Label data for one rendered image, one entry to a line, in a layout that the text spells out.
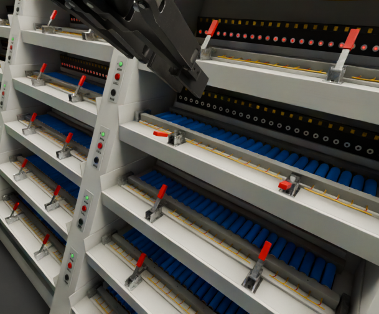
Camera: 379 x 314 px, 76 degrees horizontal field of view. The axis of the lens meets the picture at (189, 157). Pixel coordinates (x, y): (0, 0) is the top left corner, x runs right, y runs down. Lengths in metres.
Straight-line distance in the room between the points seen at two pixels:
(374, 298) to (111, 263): 0.60
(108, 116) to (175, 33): 0.50
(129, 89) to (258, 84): 0.34
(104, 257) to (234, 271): 0.40
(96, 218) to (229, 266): 0.41
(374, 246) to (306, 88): 0.26
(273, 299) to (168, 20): 0.47
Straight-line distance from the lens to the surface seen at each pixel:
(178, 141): 0.56
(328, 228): 0.45
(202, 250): 0.56
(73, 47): 0.93
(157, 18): 0.21
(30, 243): 1.17
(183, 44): 0.24
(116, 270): 0.76
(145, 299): 0.70
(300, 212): 0.45
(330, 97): 0.45
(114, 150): 0.69
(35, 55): 1.31
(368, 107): 0.45
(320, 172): 0.52
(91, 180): 0.76
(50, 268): 1.05
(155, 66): 0.31
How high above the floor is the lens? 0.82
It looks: 10 degrees down
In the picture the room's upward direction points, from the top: 18 degrees clockwise
